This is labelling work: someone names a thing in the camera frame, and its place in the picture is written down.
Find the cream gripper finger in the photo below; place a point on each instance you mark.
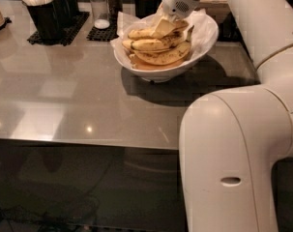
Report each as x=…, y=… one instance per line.
x=157, y=15
x=162, y=27

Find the yellow banana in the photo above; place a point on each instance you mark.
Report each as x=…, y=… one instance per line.
x=162, y=44
x=145, y=33

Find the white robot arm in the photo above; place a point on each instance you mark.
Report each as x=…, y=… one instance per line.
x=230, y=139

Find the right curved spotted banana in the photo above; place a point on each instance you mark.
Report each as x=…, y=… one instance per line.
x=170, y=56

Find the white paper bowl liner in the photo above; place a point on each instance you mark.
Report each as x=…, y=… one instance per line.
x=204, y=35

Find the bottom brown banana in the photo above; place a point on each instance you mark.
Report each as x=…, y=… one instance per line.
x=139, y=64

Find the white ceramic bowl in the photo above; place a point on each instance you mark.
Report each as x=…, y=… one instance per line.
x=159, y=75

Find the glass pepper shaker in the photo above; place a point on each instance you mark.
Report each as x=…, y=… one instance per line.
x=114, y=0

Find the small black rubber mat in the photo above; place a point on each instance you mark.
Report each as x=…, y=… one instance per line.
x=103, y=31

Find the black napkin holder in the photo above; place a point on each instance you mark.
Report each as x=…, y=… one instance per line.
x=220, y=12

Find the glass salt shaker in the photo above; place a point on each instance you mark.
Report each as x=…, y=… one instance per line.
x=100, y=14

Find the black rubber mat left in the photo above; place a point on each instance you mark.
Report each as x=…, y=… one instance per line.
x=67, y=35

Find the black cup with white cutlery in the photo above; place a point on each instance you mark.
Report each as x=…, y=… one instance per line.
x=44, y=17

